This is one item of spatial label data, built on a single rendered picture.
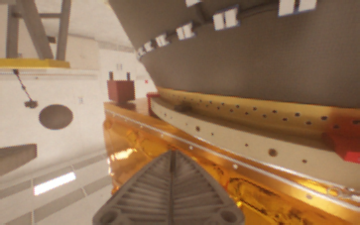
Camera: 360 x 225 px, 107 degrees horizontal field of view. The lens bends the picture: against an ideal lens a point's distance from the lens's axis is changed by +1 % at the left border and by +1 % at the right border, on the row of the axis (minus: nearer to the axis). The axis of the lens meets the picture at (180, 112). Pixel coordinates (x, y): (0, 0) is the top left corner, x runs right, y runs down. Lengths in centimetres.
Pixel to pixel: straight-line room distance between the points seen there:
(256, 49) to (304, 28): 6
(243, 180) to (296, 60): 32
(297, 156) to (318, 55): 15
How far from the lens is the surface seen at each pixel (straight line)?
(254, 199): 45
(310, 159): 29
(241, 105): 31
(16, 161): 26
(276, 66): 26
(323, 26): 24
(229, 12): 24
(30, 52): 334
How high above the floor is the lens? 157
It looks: 14 degrees up
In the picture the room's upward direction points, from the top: 179 degrees counter-clockwise
